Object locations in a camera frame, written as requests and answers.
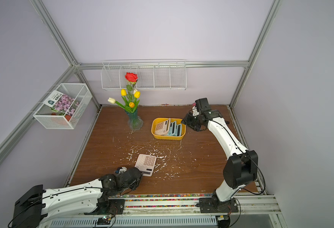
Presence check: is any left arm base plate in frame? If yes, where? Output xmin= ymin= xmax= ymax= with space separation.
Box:
xmin=84 ymin=198 xmax=125 ymax=215

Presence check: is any white wire wall shelf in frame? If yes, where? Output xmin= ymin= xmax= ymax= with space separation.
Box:
xmin=101 ymin=59 xmax=187 ymax=91

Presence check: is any pink calculator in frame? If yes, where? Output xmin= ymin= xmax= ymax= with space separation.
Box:
xmin=135 ymin=154 xmax=157 ymax=177
xmin=154 ymin=118 xmax=170 ymax=135

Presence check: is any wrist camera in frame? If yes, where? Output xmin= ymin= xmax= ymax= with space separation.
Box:
xmin=115 ymin=167 xmax=127 ymax=175
xmin=192 ymin=103 xmax=199 ymax=116

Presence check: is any artificial flower bouquet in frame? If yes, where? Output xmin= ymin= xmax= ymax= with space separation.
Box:
xmin=108 ymin=72 xmax=140 ymax=114

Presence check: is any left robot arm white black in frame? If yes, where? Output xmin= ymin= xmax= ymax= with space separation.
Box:
xmin=8 ymin=167 xmax=143 ymax=228

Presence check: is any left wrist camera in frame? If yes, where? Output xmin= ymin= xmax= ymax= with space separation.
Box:
xmin=115 ymin=167 xmax=127 ymax=175

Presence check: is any purple flower pot with card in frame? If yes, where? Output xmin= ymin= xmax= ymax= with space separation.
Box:
xmin=43 ymin=90 xmax=80 ymax=121

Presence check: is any white mesh wall basket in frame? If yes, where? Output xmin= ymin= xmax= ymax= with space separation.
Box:
xmin=33 ymin=83 xmax=93 ymax=130

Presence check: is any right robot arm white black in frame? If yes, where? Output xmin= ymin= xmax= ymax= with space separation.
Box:
xmin=182 ymin=98 xmax=259 ymax=203

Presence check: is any blue glass vase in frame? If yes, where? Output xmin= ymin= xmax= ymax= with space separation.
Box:
xmin=126 ymin=110 xmax=144 ymax=131

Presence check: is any yellow plastic storage box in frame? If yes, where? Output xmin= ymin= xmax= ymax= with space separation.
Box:
xmin=151 ymin=118 xmax=186 ymax=141

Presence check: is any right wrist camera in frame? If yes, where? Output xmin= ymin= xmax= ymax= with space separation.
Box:
xmin=192 ymin=103 xmax=199 ymax=116

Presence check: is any teal calculator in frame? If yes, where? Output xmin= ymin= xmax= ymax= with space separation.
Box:
xmin=175 ymin=124 xmax=182 ymax=137
xmin=167 ymin=121 xmax=176 ymax=136

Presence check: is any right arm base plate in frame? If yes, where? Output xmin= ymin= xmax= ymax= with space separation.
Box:
xmin=196 ymin=197 xmax=239 ymax=213

